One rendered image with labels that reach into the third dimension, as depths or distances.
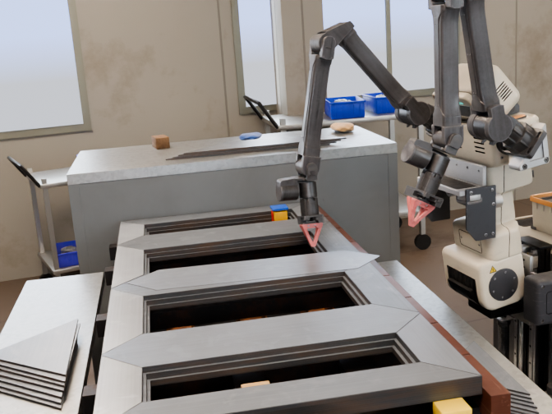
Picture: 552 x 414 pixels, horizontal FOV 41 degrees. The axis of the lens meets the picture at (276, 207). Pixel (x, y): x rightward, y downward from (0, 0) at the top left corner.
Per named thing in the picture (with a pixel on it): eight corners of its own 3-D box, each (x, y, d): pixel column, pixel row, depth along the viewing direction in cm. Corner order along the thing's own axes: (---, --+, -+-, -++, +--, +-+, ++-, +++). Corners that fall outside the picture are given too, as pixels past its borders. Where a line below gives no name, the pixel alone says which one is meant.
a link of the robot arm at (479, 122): (522, 124, 197) (509, 121, 202) (495, 104, 193) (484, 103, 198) (503, 153, 197) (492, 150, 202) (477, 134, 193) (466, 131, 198)
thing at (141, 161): (67, 185, 276) (66, 174, 275) (81, 159, 333) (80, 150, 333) (397, 152, 295) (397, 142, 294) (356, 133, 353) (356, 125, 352)
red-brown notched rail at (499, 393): (490, 424, 140) (490, 396, 138) (310, 220, 295) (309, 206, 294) (510, 421, 141) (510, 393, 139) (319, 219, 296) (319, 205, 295)
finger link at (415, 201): (404, 224, 193) (418, 191, 192) (392, 218, 200) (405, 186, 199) (425, 232, 195) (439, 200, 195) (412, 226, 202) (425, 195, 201)
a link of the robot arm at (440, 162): (455, 157, 193) (444, 154, 198) (434, 148, 191) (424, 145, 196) (445, 181, 194) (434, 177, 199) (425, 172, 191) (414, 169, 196)
